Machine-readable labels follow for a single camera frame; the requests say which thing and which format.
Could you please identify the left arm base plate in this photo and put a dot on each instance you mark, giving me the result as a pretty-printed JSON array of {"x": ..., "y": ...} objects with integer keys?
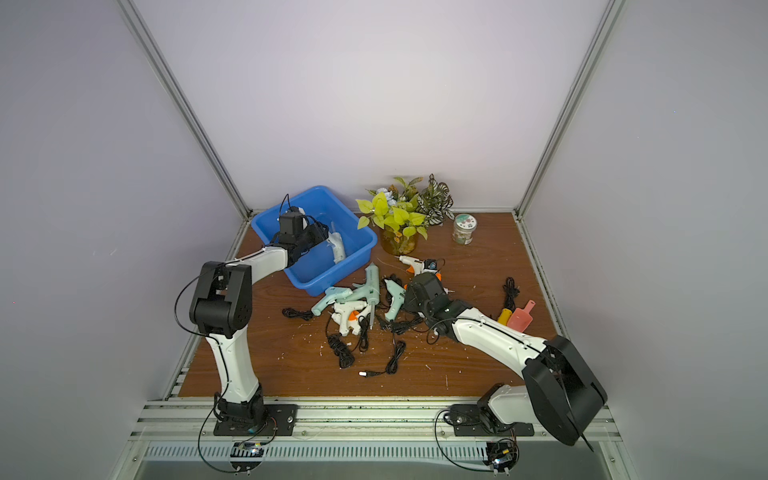
[{"x": 255, "y": 419}]

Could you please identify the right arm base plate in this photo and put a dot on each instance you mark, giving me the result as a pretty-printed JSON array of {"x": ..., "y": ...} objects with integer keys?
[{"x": 480, "y": 419}]

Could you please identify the green leafy potted plant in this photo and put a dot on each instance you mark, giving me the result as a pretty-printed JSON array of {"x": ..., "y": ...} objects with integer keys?
[{"x": 395, "y": 212}]

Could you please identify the long mint glue gun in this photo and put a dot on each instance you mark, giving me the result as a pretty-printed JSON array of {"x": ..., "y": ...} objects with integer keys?
[{"x": 370, "y": 290}]

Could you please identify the pink plastic scoop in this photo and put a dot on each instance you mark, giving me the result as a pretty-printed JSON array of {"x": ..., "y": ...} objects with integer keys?
[{"x": 521, "y": 317}]

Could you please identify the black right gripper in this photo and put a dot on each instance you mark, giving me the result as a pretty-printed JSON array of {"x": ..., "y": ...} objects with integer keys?
[{"x": 414, "y": 294}]

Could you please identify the small clear glass jar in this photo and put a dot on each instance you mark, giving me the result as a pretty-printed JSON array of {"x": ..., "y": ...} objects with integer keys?
[{"x": 464, "y": 227}]

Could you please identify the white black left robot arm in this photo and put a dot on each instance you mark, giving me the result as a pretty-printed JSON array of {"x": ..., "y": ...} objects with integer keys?
[{"x": 221, "y": 308}]

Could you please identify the white light-blue glue gun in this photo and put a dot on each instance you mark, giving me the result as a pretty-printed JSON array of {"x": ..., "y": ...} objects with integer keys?
[{"x": 337, "y": 245}]

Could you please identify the striped dark leaf plant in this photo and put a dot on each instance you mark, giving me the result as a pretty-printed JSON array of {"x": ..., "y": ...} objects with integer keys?
[{"x": 435, "y": 202}]

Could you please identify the white orange glue gun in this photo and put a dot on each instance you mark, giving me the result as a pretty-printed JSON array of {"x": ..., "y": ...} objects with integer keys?
[{"x": 348, "y": 316}]

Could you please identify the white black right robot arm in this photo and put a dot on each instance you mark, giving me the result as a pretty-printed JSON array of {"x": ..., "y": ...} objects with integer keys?
[{"x": 563, "y": 391}]

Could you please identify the aluminium front rail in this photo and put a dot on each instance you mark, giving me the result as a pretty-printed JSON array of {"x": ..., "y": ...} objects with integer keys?
[{"x": 436, "y": 430}]

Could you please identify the yellow glue gun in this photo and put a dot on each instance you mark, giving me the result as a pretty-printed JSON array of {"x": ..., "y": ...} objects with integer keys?
[{"x": 505, "y": 316}]

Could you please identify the blue plastic storage box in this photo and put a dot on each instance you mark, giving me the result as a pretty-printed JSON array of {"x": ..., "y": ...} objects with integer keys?
[{"x": 316, "y": 271}]

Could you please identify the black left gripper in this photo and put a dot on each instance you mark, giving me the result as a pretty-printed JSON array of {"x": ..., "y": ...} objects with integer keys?
[{"x": 317, "y": 231}]

